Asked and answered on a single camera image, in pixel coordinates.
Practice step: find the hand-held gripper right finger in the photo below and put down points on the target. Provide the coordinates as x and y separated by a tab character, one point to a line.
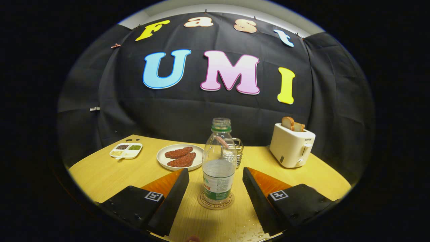
260	205

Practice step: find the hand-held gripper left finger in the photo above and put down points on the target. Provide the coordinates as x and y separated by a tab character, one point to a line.
168	208

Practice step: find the round wooden coaster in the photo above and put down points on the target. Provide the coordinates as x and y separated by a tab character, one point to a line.
203	202

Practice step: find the clear plastic juice bottle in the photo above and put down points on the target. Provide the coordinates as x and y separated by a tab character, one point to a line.
218	178

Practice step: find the white round plate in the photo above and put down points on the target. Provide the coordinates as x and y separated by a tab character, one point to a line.
162	160

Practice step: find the brown meat piece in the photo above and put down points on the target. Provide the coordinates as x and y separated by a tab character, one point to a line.
178	153
183	160

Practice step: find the white toaster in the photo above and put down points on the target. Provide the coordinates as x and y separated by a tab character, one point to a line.
289	148

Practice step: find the wooden table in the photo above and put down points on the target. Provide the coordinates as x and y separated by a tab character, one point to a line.
111	178

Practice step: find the white divided tray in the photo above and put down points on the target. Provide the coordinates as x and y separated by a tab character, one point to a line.
129	154

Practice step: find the toasted bread slice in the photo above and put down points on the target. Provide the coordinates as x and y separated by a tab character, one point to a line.
299	127
287	123

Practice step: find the black backdrop cloth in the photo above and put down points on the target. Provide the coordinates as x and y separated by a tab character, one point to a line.
188	114

